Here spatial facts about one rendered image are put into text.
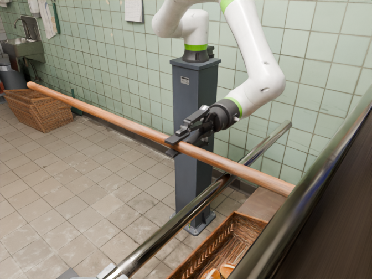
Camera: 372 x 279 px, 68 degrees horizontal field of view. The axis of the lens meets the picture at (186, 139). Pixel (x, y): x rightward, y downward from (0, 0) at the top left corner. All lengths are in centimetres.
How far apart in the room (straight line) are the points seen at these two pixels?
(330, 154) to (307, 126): 168
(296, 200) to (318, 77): 165
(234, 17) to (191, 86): 58
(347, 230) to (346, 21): 158
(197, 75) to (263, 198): 73
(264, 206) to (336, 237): 126
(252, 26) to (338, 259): 85
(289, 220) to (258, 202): 131
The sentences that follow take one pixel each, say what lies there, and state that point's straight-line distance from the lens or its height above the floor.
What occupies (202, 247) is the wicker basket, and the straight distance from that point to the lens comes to 109.
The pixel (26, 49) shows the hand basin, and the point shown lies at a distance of 427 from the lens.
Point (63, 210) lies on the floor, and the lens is 245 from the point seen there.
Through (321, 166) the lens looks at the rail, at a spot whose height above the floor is 144.
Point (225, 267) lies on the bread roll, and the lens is 116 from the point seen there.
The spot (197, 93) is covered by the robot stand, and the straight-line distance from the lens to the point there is 150.
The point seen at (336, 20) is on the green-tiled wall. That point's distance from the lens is 179.
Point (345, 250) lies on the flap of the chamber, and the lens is 24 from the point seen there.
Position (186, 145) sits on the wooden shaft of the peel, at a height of 121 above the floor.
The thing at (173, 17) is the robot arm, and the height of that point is 144.
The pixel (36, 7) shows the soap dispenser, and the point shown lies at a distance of 412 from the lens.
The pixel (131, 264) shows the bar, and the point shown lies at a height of 117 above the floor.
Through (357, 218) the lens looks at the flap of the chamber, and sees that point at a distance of 27.
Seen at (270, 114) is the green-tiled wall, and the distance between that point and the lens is 202.
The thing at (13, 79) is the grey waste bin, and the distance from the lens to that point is 493.
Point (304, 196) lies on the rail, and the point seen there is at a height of 144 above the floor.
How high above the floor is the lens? 158
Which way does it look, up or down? 30 degrees down
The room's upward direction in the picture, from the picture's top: straight up
